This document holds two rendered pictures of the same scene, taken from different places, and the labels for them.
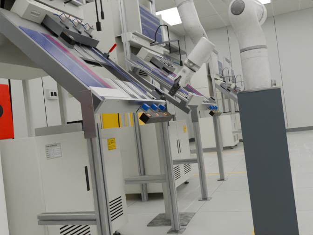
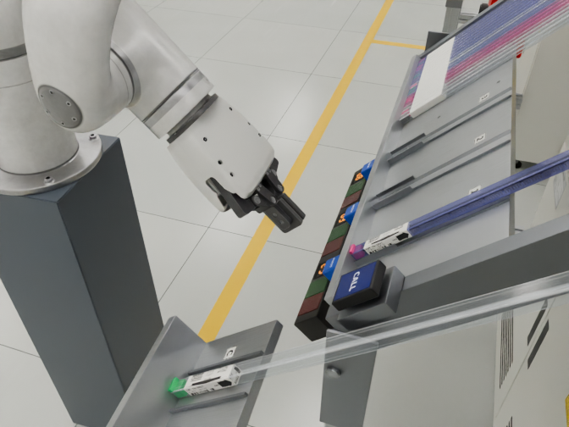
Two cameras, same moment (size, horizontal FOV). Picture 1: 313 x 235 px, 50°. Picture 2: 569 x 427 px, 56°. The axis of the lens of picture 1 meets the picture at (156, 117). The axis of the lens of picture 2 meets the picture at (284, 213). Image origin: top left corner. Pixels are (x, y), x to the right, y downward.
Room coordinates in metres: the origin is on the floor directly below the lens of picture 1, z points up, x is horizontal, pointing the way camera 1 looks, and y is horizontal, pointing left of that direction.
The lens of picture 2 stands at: (2.23, -0.12, 1.17)
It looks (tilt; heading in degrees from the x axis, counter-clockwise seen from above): 40 degrees down; 177
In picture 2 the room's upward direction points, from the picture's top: straight up
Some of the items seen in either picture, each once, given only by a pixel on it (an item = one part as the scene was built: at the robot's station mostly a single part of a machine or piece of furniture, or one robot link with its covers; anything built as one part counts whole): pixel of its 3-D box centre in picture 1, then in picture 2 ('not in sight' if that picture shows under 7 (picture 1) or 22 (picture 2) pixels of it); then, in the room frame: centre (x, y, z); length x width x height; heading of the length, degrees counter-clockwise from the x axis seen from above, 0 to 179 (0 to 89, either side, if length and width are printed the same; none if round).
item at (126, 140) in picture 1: (160, 119); not in sight; (3.07, -0.04, 0.65); 1.01 x 0.73 x 1.29; 69
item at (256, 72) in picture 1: (256, 71); (21, 105); (1.52, -0.47, 0.79); 0.19 x 0.19 x 0.18
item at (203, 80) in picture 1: (214, 99); not in sight; (6.44, -1.14, 0.95); 1.36 x 0.82 x 1.90; 69
